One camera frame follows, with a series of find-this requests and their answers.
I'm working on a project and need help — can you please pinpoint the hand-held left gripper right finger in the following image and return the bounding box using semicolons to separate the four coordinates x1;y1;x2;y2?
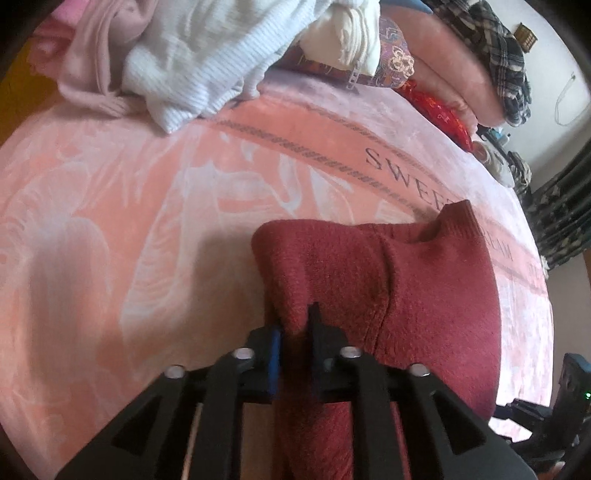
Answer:
308;302;536;480

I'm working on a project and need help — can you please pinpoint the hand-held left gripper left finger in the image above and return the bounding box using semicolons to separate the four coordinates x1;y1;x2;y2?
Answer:
53;325;283;480

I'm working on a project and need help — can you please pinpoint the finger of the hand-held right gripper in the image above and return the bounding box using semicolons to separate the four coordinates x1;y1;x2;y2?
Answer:
496;401;555;430

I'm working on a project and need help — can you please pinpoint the dark red knit sweater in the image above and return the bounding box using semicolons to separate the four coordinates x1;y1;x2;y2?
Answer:
252;199;504;480

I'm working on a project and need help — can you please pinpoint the dark camouflage curtain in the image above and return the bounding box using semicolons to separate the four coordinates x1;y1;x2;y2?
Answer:
526;138;591;271

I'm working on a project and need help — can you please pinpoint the pink patterned blanket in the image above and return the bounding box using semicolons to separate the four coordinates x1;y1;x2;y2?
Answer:
0;69;555;480

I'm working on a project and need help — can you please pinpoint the dark patterned cloth pile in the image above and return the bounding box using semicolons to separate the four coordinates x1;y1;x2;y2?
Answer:
508;151;533;199

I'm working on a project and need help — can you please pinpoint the pale shoe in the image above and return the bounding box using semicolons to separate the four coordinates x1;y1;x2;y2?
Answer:
471;141;515;188

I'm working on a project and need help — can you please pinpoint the pale blue knit garment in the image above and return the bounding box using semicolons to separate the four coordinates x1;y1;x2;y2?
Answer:
121;0;345;134

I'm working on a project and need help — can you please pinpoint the purple patterned cushion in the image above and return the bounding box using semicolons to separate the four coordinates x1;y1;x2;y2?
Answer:
277;16;416;89

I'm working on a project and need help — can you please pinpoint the cream white garment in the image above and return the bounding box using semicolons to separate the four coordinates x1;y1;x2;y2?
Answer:
300;0;382;77

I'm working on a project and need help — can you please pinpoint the folded pink quilt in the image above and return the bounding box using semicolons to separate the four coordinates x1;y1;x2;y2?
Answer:
383;4;506;134

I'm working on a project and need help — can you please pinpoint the light pink garment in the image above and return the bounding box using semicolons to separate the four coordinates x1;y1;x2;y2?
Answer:
58;0;158;118

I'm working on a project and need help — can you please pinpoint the dark plaid cloth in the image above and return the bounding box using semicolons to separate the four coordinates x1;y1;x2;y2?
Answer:
425;0;532;127

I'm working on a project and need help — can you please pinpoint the bright pink cloth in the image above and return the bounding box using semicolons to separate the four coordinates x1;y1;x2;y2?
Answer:
34;0;80;47

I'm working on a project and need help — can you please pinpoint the white wall cable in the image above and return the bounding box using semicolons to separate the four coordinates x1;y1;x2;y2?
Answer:
555;73;578;126

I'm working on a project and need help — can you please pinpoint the small wooden wall ornament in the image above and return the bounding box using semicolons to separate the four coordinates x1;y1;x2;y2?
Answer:
513;23;539;49

